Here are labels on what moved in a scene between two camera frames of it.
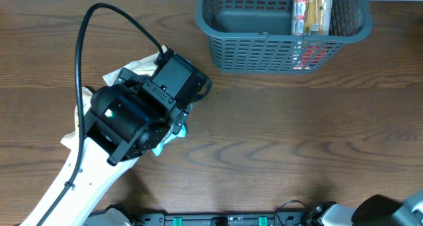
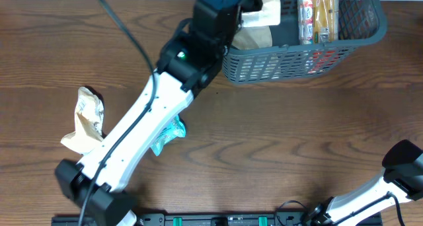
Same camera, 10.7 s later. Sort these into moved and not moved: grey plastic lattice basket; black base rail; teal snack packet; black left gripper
Moved: grey plastic lattice basket; black left gripper
Not moved: teal snack packet; black base rail
